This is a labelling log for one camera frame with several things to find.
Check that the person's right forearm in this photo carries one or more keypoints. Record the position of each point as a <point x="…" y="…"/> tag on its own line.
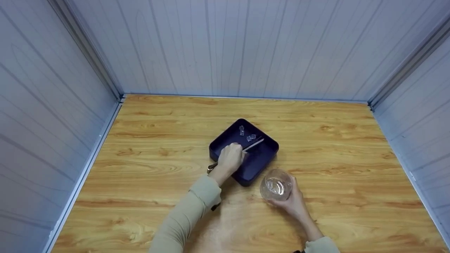
<point x="316" y="235"/>

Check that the person's left hand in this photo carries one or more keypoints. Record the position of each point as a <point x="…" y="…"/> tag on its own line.
<point x="229" y="161"/>

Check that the person's right fingers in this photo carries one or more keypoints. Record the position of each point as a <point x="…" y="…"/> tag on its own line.
<point x="276" y="204"/>

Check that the person's right hand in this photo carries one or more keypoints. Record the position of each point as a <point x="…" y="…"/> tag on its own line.
<point x="293" y="203"/>

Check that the person's left fingers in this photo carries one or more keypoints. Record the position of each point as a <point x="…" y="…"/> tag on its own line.
<point x="239" y="151"/>

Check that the person's right thumb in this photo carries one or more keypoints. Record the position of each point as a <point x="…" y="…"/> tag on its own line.
<point x="294" y="186"/>

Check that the clear glass cup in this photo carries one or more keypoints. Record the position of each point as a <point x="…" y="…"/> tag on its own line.
<point x="276" y="185"/>

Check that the person's left forearm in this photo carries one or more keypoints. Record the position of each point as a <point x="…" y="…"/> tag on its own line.
<point x="191" y="216"/>

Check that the dark blue square tray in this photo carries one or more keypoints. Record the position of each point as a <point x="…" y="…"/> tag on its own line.
<point x="253" y="158"/>

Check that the metal tongs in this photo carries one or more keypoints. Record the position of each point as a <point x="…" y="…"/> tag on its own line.
<point x="251" y="145"/>

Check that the clear ice cube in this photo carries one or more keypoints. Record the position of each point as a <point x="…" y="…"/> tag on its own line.
<point x="241" y="130"/>
<point x="251" y="137"/>

